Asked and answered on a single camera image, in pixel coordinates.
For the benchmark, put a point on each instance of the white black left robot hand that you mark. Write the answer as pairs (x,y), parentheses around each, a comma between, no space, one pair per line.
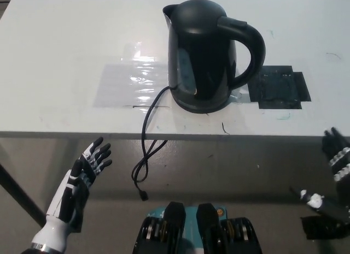
(68,199)

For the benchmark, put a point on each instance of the black tape patch on desk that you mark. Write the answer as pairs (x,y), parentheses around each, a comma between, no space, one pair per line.
(276,93)

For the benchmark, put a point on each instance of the black diagonal table leg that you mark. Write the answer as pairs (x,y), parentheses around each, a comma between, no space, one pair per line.
(22,194)

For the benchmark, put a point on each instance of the black teal robot torso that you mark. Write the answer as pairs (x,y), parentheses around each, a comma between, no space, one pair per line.
(175,224)

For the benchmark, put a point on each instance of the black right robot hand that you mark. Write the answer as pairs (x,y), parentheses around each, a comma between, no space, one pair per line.
(341,188)

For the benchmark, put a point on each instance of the black electric kettle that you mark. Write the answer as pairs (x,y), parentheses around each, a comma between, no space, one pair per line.
(202,60)

